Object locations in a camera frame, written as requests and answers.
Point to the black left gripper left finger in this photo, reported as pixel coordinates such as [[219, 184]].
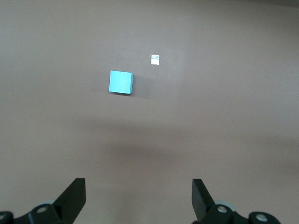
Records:
[[70, 200]]

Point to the blue foam cube block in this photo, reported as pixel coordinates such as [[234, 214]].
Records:
[[120, 81]]

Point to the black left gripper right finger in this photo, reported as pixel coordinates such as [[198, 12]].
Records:
[[203, 203]]

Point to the small square tape patch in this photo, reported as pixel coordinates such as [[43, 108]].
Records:
[[155, 59]]

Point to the brown table cover sheet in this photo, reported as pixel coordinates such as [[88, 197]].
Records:
[[210, 116]]

